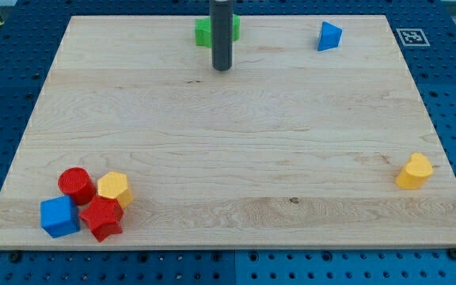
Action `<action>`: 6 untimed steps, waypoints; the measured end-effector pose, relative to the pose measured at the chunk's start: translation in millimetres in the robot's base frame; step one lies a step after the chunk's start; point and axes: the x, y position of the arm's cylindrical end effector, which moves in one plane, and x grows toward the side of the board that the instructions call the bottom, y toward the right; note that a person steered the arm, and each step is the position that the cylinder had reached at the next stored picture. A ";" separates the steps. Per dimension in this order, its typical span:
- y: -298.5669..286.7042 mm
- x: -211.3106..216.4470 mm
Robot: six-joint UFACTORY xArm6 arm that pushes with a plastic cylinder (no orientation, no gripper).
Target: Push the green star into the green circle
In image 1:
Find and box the green star block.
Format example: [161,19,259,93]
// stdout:
[195,14,241,48]

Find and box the red star block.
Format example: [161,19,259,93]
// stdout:
[79,196,124,242]

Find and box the wooden board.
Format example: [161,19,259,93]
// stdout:
[0,15,456,251]

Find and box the yellow hexagon block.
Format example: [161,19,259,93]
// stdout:
[97,171,134,208]

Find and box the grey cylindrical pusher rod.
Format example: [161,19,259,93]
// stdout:
[210,0,234,71]

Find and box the blue triangle block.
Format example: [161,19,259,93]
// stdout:
[317,21,343,51]

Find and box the red cylinder block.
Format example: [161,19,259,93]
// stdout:
[57,167,96,206]

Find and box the blue cube block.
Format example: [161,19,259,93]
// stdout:
[40,196,80,238]

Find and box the yellow heart block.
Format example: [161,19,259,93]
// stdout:
[395,153,434,190]

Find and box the white fiducial marker tag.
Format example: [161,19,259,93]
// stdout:
[396,28,430,47]

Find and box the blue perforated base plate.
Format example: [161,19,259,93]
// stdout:
[0,0,456,284]

